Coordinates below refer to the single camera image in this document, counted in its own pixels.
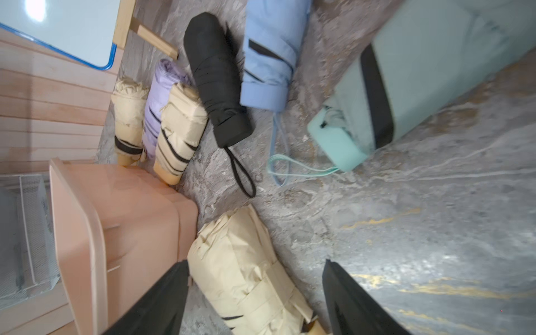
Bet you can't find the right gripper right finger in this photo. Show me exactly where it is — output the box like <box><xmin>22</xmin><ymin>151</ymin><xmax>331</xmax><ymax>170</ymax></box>
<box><xmin>322</xmin><ymin>260</ymin><xmax>410</xmax><ymax>335</ymax></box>

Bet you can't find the mint umbrella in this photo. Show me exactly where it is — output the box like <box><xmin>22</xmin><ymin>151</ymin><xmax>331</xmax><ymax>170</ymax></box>
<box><xmin>267</xmin><ymin>0</ymin><xmax>536</xmax><ymax>179</ymax></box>

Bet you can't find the beige umbrella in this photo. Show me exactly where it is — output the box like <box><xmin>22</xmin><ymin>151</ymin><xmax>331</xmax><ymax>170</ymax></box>
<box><xmin>111</xmin><ymin>77</ymin><xmax>149</xmax><ymax>166</ymax></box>
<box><xmin>154</xmin><ymin>83</ymin><xmax>208</xmax><ymax>186</ymax></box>
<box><xmin>187</xmin><ymin>205</ymin><xmax>325</xmax><ymax>334</ymax></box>

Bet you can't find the black folded umbrella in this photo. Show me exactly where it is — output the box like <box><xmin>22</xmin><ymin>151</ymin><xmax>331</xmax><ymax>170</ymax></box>
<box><xmin>184</xmin><ymin>12</ymin><xmax>256</xmax><ymax>198</ymax></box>

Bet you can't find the beige umbrella beside purple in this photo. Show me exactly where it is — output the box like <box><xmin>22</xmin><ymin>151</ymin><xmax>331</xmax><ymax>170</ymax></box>
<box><xmin>154</xmin><ymin>83</ymin><xmax>208</xmax><ymax>186</ymax></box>

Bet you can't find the pink plastic storage box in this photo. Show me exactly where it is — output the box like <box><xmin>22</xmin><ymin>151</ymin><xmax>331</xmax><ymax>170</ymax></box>
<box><xmin>50</xmin><ymin>159</ymin><xmax>198</xmax><ymax>334</ymax></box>

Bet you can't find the blue folded umbrella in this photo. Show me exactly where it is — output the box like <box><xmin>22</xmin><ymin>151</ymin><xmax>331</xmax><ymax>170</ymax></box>
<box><xmin>239</xmin><ymin>0</ymin><xmax>313</xmax><ymax>188</ymax></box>

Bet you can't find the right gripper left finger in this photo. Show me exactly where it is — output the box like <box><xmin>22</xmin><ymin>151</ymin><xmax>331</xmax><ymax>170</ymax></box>
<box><xmin>105</xmin><ymin>260</ymin><xmax>189</xmax><ymax>335</ymax></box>

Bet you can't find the white wire shelf rack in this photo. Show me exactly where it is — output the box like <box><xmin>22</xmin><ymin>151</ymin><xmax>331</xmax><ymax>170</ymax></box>
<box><xmin>1</xmin><ymin>173</ymin><xmax>60</xmax><ymax>309</ymax></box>

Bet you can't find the white board blue frame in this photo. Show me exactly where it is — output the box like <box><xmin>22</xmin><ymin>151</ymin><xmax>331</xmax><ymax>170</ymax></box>
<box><xmin>1</xmin><ymin>0</ymin><xmax>120</xmax><ymax>71</ymax></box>

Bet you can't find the purple folded umbrella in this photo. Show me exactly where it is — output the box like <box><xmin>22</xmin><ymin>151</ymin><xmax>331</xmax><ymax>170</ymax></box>
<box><xmin>142</xmin><ymin>59</ymin><xmax>192</xmax><ymax>160</ymax></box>

